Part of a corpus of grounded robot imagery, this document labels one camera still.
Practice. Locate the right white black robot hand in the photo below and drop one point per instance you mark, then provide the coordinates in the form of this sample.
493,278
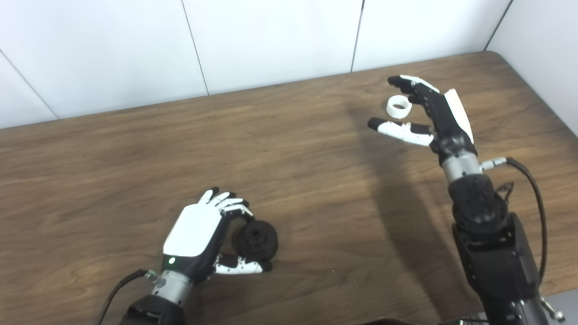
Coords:
447,122

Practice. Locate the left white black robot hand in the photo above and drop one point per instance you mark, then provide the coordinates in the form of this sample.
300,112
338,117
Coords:
192,230

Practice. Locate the round black part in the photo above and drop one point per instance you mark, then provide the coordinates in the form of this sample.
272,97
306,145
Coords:
257,241

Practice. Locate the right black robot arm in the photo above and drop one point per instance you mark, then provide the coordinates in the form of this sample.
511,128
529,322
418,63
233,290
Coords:
492,243

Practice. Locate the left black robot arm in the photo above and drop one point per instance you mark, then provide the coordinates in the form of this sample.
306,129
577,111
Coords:
158,307

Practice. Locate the silver metal connector plug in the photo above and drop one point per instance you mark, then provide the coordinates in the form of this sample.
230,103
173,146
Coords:
552,309

